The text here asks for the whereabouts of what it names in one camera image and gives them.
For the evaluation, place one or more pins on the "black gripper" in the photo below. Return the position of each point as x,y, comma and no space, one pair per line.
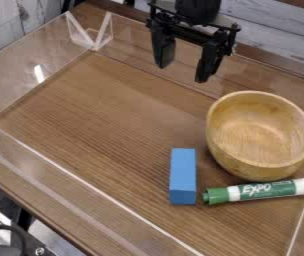
193,20

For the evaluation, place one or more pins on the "brown wooden bowl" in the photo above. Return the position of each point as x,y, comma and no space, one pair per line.
256,135

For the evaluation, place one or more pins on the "blue rectangular block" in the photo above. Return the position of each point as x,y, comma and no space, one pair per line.
183,176

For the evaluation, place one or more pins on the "green Expo marker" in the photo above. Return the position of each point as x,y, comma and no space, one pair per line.
254,191

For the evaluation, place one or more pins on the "clear acrylic corner bracket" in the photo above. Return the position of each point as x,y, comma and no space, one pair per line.
91,38

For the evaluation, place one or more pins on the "clear acrylic tray wall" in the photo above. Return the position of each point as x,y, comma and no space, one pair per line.
102,226

